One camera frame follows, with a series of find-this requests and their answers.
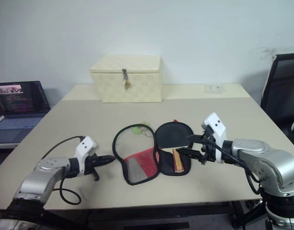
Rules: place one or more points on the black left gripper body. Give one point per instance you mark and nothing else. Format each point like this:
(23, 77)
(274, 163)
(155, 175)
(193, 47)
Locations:
(92, 163)

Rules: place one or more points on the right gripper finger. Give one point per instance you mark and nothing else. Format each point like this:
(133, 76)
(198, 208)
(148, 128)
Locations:
(197, 139)
(190, 153)

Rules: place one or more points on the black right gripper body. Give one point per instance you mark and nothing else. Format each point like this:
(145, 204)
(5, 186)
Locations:
(209, 148)

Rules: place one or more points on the black table tennis paddle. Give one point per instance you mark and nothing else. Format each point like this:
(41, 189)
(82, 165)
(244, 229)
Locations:
(171, 136)

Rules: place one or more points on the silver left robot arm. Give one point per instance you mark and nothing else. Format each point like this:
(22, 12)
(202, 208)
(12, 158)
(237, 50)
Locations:
(39, 178)

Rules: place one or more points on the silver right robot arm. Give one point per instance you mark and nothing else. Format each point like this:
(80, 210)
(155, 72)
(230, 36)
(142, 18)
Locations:
(264, 158)

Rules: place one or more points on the black paddle case, red mesh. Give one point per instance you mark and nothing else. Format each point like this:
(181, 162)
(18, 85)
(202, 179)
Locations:
(142, 158)

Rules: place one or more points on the small green toy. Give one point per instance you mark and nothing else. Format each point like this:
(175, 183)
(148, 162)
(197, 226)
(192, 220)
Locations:
(137, 130)

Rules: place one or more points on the clear white socket plate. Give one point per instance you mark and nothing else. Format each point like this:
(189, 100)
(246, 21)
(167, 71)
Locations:
(214, 88)

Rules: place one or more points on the cream storage box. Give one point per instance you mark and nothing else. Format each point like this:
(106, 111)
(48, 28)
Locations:
(132, 93)

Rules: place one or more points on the small brass padlock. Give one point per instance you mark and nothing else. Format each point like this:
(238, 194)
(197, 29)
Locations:
(127, 85)

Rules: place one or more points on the metal box latch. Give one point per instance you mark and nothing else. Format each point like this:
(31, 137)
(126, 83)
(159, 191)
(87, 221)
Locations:
(124, 74)

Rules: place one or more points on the black office chair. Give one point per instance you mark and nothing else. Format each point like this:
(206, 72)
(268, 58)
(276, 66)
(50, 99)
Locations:
(283, 95)

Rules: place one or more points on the open laptop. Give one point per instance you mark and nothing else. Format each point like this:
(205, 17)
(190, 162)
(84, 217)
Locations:
(20, 100)

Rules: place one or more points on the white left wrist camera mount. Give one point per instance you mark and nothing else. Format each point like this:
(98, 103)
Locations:
(86, 145)

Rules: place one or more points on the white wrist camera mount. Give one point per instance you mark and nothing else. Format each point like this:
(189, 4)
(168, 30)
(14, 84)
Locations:
(217, 128)
(86, 145)

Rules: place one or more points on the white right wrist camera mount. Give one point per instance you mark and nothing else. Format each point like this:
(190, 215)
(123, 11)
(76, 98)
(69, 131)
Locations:
(217, 128)

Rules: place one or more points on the black table frame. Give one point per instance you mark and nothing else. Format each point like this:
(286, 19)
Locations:
(161, 212)

